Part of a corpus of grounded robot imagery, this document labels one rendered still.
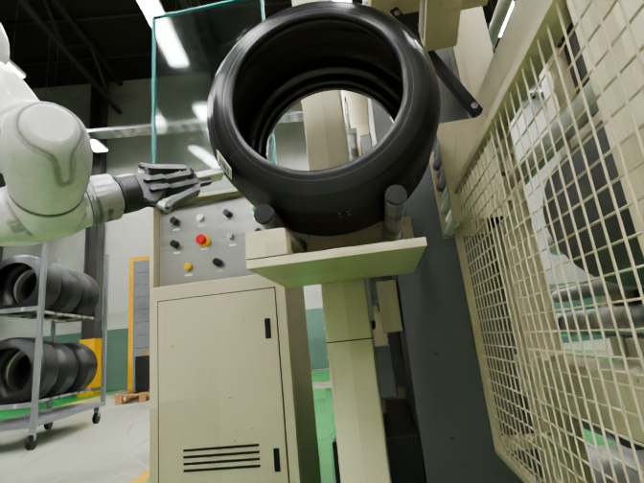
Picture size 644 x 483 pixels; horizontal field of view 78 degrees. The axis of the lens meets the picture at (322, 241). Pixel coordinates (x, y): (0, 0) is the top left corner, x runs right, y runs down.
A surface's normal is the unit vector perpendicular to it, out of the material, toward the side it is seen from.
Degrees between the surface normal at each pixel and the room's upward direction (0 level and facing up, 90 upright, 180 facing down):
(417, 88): 92
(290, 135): 90
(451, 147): 90
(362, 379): 90
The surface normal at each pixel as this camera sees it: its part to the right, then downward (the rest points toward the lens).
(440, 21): 0.05, 0.85
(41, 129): 0.61, -0.29
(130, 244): 0.00, -0.24
